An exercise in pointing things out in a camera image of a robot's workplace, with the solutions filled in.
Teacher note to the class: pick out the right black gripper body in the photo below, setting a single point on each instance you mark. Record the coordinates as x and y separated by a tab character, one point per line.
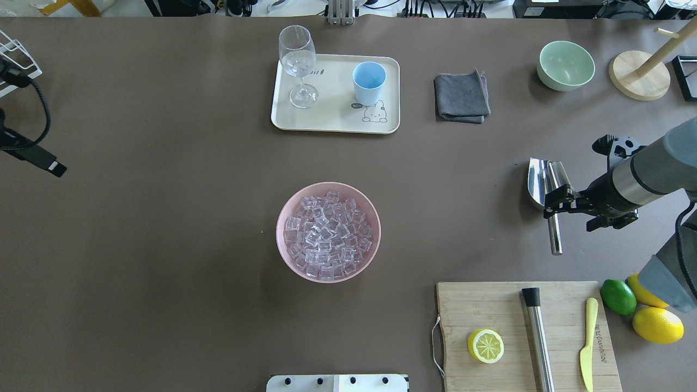
603	197

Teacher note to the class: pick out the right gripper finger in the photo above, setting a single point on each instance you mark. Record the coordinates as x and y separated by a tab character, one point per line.
559	200

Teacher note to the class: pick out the yellow plastic knife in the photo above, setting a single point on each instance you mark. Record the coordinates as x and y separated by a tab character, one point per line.
585	356

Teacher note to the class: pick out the wooden cutting board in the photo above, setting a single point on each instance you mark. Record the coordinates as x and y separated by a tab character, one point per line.
468	306

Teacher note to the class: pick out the yellow lemon near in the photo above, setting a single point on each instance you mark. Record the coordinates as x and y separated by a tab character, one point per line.
658	325

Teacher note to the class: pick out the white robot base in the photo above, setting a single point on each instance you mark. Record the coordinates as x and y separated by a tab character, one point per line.
339	382

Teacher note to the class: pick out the clear wine glass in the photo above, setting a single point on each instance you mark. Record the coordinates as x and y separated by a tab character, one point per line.
297	56

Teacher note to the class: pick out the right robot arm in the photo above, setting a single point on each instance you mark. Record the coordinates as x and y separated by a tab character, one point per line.
638	175

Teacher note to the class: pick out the light blue cup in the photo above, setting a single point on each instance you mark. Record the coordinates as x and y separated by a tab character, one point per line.
368	79

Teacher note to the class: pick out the cream rabbit tray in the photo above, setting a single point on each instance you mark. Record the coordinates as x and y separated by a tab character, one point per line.
337	109

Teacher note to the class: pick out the yellow lemon far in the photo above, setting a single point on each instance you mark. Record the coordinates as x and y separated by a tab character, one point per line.
642	295

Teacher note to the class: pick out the pink bowl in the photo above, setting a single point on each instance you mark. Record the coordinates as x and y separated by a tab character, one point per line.
328	275

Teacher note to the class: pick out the grey folded cloth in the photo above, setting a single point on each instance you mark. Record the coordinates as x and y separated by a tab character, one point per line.
462	97

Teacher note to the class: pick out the clear ice cubes pile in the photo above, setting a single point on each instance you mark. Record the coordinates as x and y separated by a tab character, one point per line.
326	234

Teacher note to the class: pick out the wooden cup stand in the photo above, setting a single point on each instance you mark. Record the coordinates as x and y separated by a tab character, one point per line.
644	76

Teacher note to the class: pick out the half lemon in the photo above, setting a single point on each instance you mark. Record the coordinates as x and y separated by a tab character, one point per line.
486	345

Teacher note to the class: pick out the black glass holder tray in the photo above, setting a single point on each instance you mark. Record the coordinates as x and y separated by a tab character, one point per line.
685	68

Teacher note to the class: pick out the yellow lemon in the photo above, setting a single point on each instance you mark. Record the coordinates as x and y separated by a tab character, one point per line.
642	295
658	325

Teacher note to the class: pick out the green lime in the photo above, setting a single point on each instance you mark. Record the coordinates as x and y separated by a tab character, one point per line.
619	297

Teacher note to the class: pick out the steel muddler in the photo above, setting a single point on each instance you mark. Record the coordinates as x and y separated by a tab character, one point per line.
531	297

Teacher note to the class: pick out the green bowl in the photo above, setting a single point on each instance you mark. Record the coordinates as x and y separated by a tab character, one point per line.
565	66

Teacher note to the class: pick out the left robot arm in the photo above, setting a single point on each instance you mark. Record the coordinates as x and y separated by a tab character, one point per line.
18	145

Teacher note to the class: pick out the white wire rack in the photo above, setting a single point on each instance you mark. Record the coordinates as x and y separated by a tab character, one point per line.
17	65

